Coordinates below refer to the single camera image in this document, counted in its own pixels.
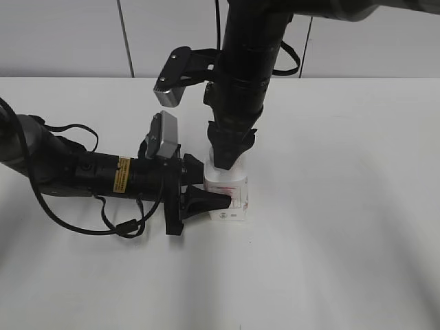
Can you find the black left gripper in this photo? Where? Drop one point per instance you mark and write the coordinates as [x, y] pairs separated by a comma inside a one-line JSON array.
[[194, 201]]

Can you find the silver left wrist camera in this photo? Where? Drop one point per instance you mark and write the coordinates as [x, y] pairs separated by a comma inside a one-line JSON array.
[[162, 139]]

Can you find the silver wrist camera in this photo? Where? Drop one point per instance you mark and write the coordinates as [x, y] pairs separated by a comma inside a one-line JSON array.
[[185, 67], [162, 139]]

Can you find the white bottle cap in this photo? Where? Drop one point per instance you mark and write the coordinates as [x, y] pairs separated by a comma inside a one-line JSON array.
[[238, 163]]

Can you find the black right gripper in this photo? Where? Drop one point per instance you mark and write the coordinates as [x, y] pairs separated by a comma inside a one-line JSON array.
[[235, 108]]

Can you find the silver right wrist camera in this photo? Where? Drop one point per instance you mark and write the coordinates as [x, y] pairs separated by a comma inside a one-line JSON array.
[[185, 67]]

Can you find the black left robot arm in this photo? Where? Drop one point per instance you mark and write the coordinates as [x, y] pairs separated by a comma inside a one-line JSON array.
[[159, 173]]

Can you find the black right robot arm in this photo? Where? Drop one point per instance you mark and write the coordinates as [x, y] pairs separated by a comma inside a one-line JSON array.
[[254, 34]]

